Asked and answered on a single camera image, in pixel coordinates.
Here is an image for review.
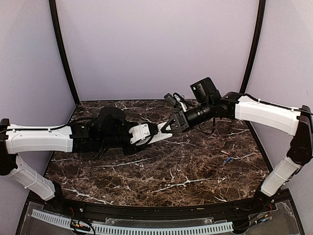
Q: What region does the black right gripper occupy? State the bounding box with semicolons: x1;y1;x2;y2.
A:
162;99;214;132

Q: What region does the right black frame post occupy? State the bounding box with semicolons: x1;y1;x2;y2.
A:
236;0;267;101

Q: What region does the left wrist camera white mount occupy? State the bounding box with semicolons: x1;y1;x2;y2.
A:
129;122;161;147

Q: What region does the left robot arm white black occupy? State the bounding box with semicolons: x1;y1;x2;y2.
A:
0;107;147;213

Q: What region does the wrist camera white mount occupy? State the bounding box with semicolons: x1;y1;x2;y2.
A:
163;93;194;112
129;122;161;147

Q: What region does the black frame post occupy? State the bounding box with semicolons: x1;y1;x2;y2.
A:
48;0;80;106
236;0;267;101

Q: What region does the white remote control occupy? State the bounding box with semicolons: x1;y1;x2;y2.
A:
136;122;173;146

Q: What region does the black front rail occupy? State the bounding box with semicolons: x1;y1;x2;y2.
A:
66;198;255;221

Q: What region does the left black frame post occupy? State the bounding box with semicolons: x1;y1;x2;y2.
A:
48;0;80;106

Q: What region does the white slotted cable duct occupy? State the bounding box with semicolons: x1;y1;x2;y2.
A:
31;209;234;235

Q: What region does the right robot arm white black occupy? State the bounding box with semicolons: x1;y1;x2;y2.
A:
161;92;313;212

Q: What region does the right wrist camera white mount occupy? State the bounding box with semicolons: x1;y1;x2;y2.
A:
163;93;194;112

